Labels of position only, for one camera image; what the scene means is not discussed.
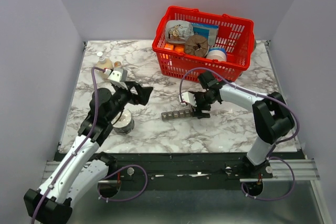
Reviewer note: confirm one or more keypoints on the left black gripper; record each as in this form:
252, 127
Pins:
144, 93

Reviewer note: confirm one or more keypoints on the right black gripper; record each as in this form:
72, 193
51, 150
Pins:
197, 112

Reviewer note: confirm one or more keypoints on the grey weekly pill organizer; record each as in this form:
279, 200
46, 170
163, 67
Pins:
175, 115

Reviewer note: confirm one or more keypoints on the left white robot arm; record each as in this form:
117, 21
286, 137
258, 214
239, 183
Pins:
56, 197

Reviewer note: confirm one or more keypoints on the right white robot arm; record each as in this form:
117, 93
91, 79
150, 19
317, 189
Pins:
272, 117

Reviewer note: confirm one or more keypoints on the small amber bottle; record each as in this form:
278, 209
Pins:
117, 64

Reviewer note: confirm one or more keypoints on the yellow liquid bottle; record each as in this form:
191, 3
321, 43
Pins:
105, 64

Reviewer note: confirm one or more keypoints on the orange small box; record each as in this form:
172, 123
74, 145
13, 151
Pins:
169, 47

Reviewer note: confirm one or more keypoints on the white blue tub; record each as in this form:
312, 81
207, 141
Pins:
217, 53

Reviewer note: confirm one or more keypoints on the orange fruit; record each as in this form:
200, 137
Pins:
179, 49

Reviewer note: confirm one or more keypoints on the brown round paper package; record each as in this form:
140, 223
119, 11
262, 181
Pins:
197, 46

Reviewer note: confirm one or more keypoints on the silver snack pouch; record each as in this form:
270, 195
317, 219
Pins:
178, 31

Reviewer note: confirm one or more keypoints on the blue packet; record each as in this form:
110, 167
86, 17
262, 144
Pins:
206, 30

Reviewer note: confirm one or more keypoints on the red plastic shopping basket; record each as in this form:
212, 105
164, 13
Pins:
235, 35

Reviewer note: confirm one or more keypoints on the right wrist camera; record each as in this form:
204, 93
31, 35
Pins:
187, 98

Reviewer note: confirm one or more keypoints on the black table front rail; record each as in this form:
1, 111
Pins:
164, 172

